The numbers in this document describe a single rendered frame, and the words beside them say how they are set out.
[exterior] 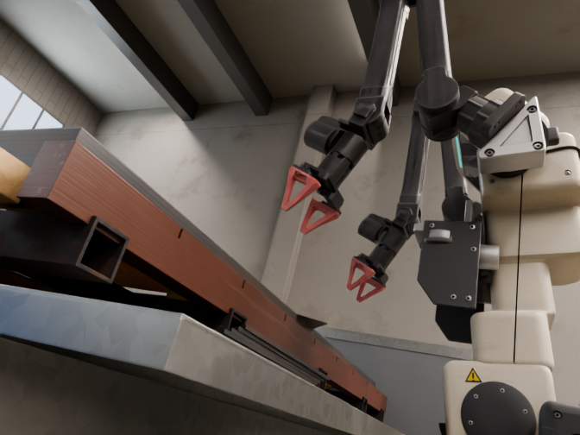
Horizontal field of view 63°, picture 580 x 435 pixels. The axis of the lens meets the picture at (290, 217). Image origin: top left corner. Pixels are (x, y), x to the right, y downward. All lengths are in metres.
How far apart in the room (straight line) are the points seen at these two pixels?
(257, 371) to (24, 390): 0.17
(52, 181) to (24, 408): 0.18
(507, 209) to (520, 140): 0.16
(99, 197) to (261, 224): 5.60
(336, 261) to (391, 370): 3.61
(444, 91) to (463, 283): 0.34
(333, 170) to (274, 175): 5.50
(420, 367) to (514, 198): 1.10
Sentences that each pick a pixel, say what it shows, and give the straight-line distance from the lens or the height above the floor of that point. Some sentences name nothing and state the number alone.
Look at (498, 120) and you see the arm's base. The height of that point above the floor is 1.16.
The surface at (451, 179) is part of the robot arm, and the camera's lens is 1.33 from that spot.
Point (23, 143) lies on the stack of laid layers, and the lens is 0.58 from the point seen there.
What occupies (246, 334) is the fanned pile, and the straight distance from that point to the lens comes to 0.48.
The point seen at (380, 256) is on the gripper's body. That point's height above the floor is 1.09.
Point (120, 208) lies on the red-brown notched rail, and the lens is 0.51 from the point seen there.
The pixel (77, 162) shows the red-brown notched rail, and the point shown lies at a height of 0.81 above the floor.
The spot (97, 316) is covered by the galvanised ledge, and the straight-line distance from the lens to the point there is 0.30.
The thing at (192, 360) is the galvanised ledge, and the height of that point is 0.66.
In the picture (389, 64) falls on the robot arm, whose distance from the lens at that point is 1.02.
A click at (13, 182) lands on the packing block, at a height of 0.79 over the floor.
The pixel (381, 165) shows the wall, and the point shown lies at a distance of 5.92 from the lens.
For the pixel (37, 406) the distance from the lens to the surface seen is 0.43.
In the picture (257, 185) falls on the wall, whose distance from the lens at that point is 6.41.
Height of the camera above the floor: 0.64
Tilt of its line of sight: 24 degrees up
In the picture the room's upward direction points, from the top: 14 degrees clockwise
